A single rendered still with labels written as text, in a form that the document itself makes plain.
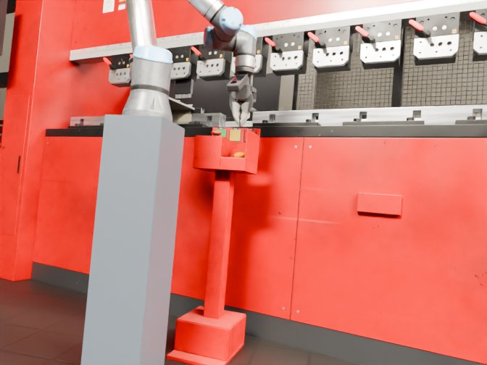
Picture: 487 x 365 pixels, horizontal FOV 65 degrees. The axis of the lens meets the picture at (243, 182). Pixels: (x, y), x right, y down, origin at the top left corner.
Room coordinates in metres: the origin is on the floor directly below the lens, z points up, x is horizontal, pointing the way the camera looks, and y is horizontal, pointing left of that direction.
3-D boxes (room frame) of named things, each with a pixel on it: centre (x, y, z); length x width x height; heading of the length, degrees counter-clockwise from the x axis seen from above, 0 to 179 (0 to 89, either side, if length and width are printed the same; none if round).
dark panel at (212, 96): (2.55, 0.33, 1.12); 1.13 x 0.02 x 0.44; 64
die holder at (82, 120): (2.23, 0.84, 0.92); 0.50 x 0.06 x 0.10; 64
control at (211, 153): (1.44, 0.07, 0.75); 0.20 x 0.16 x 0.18; 72
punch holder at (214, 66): (1.91, 0.20, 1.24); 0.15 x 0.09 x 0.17; 64
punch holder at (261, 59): (1.82, 0.02, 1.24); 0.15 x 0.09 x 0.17; 64
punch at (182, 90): (1.99, 0.35, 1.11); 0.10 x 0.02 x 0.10; 64
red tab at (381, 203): (1.39, -0.50, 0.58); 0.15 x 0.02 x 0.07; 64
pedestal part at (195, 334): (1.41, 0.08, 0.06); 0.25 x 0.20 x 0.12; 162
